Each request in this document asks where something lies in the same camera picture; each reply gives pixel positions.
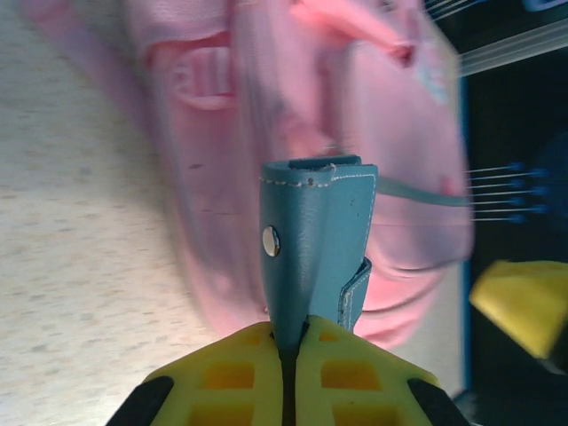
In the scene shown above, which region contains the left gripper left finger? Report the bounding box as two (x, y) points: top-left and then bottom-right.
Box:
(105, 321), (286, 426)

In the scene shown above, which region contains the blue table edge trim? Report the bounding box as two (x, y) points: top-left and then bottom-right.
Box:
(456, 75), (473, 391)

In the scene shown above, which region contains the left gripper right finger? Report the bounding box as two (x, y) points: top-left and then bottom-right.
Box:
(291, 313), (470, 426)

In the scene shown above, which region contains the teal leather wallet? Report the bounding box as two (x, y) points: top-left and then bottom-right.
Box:
(258, 154), (380, 351)

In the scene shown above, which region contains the blue grid side panel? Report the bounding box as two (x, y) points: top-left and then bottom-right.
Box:
(461, 0), (568, 426)

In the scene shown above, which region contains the pink backpack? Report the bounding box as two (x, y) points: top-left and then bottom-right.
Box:
(21, 0), (475, 352)

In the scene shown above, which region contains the aluminium frame post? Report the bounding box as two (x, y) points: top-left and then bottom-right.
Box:
(456, 20), (568, 79)

